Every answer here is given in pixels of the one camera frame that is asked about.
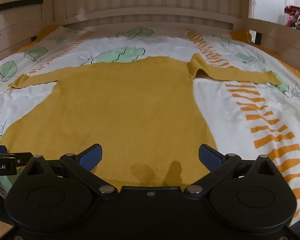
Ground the white leaf print bed sheet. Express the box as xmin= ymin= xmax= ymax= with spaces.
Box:
xmin=0 ymin=26 xmax=300 ymax=227

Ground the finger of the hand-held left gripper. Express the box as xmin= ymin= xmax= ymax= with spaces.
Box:
xmin=15 ymin=152 xmax=34 ymax=167

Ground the light wooden bed frame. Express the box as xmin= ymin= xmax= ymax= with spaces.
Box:
xmin=0 ymin=0 xmax=300 ymax=64

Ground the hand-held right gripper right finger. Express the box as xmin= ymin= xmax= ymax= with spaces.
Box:
xmin=184 ymin=144 xmax=278 ymax=194

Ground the black rail strip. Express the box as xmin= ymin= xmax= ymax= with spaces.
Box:
xmin=0 ymin=0 xmax=44 ymax=14

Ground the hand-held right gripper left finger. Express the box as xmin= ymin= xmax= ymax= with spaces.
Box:
xmin=23 ymin=144 xmax=117 ymax=194

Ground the mustard yellow knit sweater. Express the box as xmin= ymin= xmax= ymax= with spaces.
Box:
xmin=1 ymin=54 xmax=282 ymax=193

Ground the colourful pile of clothes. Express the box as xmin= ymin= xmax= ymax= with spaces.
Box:
xmin=283 ymin=5 xmax=300 ymax=28

